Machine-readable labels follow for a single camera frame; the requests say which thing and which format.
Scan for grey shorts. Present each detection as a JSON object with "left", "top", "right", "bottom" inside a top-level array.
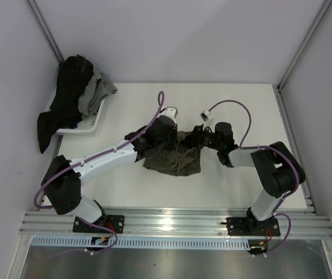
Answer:
[{"left": 78, "top": 66, "right": 118, "bottom": 116}]

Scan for aluminium mounting rail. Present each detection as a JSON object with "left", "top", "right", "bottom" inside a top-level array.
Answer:
[{"left": 19, "top": 207, "right": 332, "bottom": 239}]

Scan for left aluminium frame post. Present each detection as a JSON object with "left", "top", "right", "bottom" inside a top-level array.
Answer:
[{"left": 26, "top": 0, "right": 64, "bottom": 64}]

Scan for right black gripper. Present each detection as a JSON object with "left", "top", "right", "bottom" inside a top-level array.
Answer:
[{"left": 179, "top": 124, "right": 222, "bottom": 151}]

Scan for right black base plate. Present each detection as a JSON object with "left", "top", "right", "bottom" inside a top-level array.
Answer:
[{"left": 221, "top": 217, "right": 280, "bottom": 237}]

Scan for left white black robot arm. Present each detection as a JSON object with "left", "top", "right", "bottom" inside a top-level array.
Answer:
[{"left": 41, "top": 115, "right": 177, "bottom": 233}]

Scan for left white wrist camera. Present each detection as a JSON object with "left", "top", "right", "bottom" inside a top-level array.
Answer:
[{"left": 161, "top": 106, "right": 178, "bottom": 122}]

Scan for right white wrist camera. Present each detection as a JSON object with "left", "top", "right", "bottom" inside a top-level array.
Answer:
[{"left": 200, "top": 110, "right": 214, "bottom": 129}]

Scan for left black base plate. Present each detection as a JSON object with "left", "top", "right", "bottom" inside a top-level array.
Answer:
[{"left": 73, "top": 215, "right": 125, "bottom": 234}]

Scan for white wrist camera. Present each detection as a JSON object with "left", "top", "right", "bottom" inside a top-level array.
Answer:
[
  {"left": 161, "top": 106, "right": 178, "bottom": 122},
  {"left": 200, "top": 110, "right": 214, "bottom": 129}
]

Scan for aluminium frame post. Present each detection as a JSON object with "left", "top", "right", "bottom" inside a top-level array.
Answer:
[
  {"left": 276, "top": 0, "right": 332, "bottom": 94},
  {"left": 26, "top": 0, "right": 64, "bottom": 64}
]

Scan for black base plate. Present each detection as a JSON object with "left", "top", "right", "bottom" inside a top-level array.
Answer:
[
  {"left": 73, "top": 215, "right": 125, "bottom": 234},
  {"left": 221, "top": 217, "right": 280, "bottom": 237}
]

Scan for black shorts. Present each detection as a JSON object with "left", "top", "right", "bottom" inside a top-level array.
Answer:
[{"left": 37, "top": 55, "right": 93, "bottom": 153}]

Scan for white plastic basket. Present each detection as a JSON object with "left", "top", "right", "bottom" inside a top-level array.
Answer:
[{"left": 56, "top": 99, "right": 106, "bottom": 135}]

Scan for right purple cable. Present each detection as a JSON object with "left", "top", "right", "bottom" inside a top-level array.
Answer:
[{"left": 208, "top": 100, "right": 306, "bottom": 258}]

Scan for right aluminium frame post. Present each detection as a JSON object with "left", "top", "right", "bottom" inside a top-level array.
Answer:
[{"left": 276, "top": 0, "right": 332, "bottom": 94}]

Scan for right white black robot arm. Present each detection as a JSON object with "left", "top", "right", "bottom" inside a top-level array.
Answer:
[{"left": 183, "top": 122, "right": 306, "bottom": 235}]

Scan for white slotted cable duct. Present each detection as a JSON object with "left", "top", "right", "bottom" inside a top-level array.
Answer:
[{"left": 31, "top": 235, "right": 250, "bottom": 251}]

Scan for olive green shorts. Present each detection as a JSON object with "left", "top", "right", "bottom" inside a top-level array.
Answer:
[{"left": 132, "top": 130, "right": 201, "bottom": 177}]

